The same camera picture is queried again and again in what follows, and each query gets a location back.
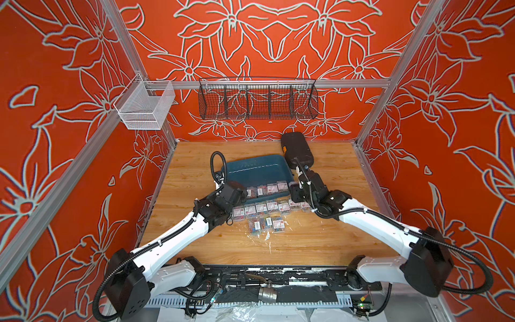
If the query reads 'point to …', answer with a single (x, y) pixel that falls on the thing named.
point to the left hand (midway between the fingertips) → (232, 190)
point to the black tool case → (296, 149)
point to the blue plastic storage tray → (255, 170)
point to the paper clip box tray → (266, 223)
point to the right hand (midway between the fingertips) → (293, 185)
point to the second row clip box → (255, 226)
